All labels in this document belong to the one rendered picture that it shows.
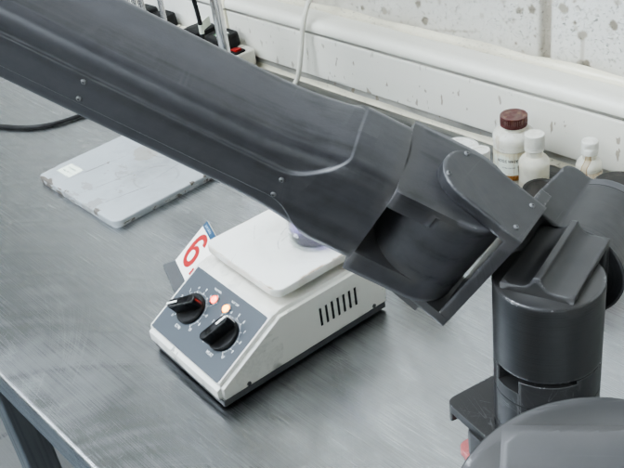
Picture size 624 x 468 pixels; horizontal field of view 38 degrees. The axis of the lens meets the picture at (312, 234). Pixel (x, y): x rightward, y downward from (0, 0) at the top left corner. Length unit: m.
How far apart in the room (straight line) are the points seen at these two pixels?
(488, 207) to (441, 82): 0.74
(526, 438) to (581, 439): 0.01
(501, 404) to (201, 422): 0.37
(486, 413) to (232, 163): 0.21
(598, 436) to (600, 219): 0.34
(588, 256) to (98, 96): 0.26
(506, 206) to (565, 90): 0.62
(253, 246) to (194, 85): 0.43
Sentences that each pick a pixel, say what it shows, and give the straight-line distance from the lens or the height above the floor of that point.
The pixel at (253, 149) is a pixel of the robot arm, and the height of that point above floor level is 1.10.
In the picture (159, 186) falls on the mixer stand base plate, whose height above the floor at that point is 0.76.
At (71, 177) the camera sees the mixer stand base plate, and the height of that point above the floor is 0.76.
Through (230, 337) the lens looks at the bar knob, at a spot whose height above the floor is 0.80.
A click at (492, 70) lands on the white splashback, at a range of 1.12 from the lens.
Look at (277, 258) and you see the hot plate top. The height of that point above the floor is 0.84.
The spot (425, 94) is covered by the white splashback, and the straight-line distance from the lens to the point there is 1.20.
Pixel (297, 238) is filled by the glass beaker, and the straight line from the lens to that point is 0.83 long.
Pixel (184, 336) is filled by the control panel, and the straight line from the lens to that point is 0.85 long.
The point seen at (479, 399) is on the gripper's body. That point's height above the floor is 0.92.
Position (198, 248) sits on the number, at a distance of 0.98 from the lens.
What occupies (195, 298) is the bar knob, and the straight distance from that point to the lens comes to 0.84.
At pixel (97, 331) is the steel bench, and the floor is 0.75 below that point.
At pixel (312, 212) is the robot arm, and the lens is 0.46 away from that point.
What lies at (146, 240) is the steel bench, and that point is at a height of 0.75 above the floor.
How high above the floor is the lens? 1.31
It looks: 33 degrees down
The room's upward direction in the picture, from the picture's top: 9 degrees counter-clockwise
